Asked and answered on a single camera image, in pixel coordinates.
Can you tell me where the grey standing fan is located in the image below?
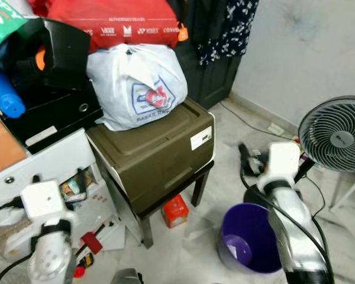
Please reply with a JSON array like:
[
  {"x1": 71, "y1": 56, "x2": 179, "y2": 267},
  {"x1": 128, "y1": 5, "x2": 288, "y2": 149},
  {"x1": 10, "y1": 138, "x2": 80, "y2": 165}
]
[{"x1": 293, "y1": 96, "x2": 355, "y2": 184}]

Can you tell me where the orange padlock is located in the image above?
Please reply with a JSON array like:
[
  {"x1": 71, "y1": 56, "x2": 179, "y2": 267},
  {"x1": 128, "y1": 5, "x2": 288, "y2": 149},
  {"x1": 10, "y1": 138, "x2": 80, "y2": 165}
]
[{"x1": 177, "y1": 22, "x2": 189, "y2": 43}]

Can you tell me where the olive storage box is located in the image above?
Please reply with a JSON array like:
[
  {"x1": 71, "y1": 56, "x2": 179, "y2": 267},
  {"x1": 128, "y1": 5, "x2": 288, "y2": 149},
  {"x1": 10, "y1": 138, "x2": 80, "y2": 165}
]
[{"x1": 85, "y1": 98, "x2": 216, "y2": 217}]

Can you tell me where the blue bottle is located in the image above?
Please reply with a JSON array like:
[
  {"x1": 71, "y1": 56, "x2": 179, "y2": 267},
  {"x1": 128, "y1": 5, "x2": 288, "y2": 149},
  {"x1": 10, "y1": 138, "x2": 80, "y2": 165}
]
[{"x1": 0, "y1": 72, "x2": 26, "y2": 120}]

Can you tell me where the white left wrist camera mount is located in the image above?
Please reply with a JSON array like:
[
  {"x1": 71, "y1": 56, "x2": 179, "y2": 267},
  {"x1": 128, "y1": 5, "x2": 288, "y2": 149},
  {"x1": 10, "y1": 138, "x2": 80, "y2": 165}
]
[{"x1": 20, "y1": 180, "x2": 66, "y2": 222}]

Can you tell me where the dark floral garment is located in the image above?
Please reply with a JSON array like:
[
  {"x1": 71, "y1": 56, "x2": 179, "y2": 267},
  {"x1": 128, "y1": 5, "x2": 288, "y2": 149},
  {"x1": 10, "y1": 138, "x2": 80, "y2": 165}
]
[{"x1": 196, "y1": 0, "x2": 261, "y2": 67}]

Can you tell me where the black printer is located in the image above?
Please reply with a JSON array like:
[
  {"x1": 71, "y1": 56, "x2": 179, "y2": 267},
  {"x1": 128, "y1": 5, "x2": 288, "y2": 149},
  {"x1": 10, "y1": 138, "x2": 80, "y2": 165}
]
[{"x1": 3, "y1": 18, "x2": 105, "y2": 147}]

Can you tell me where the white power strip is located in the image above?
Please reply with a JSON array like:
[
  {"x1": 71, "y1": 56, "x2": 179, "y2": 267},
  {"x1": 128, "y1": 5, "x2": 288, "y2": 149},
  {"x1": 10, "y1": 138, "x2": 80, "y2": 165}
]
[{"x1": 266, "y1": 122, "x2": 285, "y2": 136}]

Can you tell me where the orange round object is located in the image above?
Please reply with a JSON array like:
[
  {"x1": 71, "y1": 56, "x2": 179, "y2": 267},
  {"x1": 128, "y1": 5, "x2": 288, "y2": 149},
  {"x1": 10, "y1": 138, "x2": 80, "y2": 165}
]
[{"x1": 35, "y1": 46, "x2": 47, "y2": 72}]

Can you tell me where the red clip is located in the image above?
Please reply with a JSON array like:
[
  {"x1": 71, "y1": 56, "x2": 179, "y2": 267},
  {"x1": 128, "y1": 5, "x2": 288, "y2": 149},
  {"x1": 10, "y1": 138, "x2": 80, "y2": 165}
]
[{"x1": 81, "y1": 231, "x2": 104, "y2": 255}]

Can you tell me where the dark wooden stool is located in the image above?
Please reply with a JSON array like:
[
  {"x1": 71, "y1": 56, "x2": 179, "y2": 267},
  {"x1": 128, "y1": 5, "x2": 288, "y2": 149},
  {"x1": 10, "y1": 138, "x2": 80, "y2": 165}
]
[{"x1": 136, "y1": 160, "x2": 215, "y2": 249}]

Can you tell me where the silver robot left leg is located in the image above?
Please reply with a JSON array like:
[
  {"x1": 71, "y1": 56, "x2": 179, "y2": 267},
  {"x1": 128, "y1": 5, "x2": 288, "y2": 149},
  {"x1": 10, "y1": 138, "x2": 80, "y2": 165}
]
[{"x1": 109, "y1": 267, "x2": 144, "y2": 284}]

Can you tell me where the black wardrobe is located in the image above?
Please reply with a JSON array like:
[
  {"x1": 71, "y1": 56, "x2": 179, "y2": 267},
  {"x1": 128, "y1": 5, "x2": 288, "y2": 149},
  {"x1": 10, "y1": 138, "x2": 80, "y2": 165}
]
[{"x1": 166, "y1": 0, "x2": 244, "y2": 111}]

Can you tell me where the red sports bag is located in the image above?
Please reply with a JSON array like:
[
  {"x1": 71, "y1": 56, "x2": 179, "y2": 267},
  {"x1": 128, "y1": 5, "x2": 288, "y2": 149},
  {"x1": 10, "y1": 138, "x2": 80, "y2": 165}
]
[{"x1": 28, "y1": 0, "x2": 183, "y2": 53}]

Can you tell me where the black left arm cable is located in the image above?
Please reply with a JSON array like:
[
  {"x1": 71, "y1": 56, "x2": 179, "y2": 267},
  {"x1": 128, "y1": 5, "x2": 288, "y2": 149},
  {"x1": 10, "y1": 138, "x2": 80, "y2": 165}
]
[{"x1": 0, "y1": 199, "x2": 23, "y2": 218}]

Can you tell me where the white printed plastic bag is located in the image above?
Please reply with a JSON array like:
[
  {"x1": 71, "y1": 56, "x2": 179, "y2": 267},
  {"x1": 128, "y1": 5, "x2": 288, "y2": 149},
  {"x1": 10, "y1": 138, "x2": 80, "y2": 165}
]
[{"x1": 86, "y1": 43, "x2": 189, "y2": 132}]

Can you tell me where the white shelf cabinet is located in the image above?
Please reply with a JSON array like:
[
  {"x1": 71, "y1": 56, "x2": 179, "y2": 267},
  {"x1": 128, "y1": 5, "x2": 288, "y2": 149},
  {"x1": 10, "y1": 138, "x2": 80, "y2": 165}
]
[{"x1": 0, "y1": 127, "x2": 126, "y2": 267}]

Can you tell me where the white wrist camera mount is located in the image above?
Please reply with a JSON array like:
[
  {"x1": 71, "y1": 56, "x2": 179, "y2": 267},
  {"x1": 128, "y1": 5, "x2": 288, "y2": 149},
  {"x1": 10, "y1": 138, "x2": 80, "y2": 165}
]
[
  {"x1": 265, "y1": 141, "x2": 301, "y2": 179},
  {"x1": 20, "y1": 180, "x2": 66, "y2": 222}
]

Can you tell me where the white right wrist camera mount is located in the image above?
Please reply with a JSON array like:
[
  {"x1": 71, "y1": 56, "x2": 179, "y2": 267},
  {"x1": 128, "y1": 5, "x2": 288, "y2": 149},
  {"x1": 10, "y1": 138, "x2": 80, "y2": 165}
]
[{"x1": 265, "y1": 141, "x2": 301, "y2": 179}]

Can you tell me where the brown cardboard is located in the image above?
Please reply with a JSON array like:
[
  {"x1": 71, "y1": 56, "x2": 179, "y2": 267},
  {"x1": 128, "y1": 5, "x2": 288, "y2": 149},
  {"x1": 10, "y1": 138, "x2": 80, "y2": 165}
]
[{"x1": 0, "y1": 115, "x2": 28, "y2": 177}]

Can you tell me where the colourful small carton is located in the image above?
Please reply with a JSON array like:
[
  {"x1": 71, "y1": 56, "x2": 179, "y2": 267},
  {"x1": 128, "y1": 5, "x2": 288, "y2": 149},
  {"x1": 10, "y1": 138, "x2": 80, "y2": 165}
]
[{"x1": 59, "y1": 169, "x2": 96, "y2": 203}]

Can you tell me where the green printed bag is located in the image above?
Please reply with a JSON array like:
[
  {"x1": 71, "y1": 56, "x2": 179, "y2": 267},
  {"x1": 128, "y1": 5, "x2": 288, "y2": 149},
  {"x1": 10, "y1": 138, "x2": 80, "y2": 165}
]
[{"x1": 0, "y1": 0, "x2": 29, "y2": 64}]

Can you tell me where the red small box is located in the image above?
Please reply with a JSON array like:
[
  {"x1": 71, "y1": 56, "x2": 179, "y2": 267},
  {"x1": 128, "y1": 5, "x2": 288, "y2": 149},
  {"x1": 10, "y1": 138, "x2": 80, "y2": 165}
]
[{"x1": 161, "y1": 193, "x2": 190, "y2": 229}]

